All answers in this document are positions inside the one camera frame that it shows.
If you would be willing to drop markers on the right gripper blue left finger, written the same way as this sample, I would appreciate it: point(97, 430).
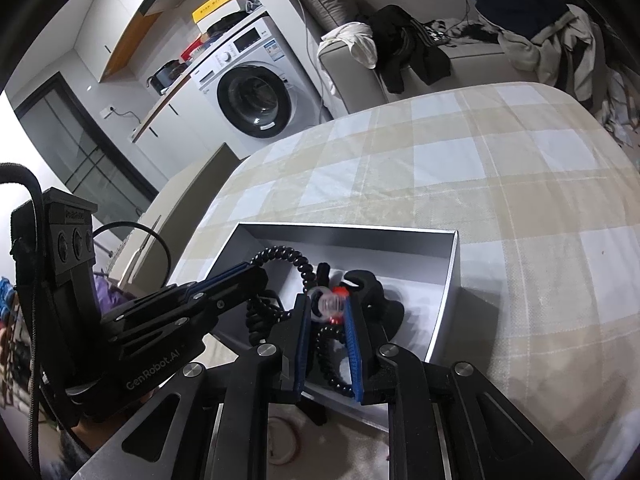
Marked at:
point(272, 372)

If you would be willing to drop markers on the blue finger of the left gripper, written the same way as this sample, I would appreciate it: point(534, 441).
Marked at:
point(237, 275)
point(173, 317)

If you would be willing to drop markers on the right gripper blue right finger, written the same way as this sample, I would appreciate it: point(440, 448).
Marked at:
point(395, 377)

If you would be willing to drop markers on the red clear hair clip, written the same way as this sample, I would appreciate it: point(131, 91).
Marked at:
point(328, 304)

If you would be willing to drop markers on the beige cardboard box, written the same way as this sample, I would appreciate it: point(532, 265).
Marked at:
point(144, 263)

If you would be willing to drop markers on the purple bag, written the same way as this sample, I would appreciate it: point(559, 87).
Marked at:
point(108, 295)

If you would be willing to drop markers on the grey open box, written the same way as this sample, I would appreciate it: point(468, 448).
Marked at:
point(388, 296)

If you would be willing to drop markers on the dark glass door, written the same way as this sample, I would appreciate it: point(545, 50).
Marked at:
point(81, 155)

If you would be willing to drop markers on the checkered beige tablecloth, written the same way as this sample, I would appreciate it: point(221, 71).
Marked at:
point(546, 205)

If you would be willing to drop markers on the white washing machine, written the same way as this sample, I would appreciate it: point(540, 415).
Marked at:
point(258, 88)

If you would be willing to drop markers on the black cooking pot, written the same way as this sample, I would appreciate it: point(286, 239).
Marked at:
point(165, 76)

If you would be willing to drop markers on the grey sofa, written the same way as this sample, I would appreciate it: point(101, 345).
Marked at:
point(474, 52)

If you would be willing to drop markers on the white garment on armrest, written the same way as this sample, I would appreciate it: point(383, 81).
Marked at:
point(357, 37)

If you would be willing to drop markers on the yellow cardboard box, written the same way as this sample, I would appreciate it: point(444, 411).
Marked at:
point(207, 8)

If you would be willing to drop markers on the grey striped cushion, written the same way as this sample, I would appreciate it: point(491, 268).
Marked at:
point(330, 14)

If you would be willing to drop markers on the black jacket on sofa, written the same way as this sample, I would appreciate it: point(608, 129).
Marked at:
point(403, 42)

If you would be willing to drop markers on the dark clothes pile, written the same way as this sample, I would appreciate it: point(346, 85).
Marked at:
point(545, 25)

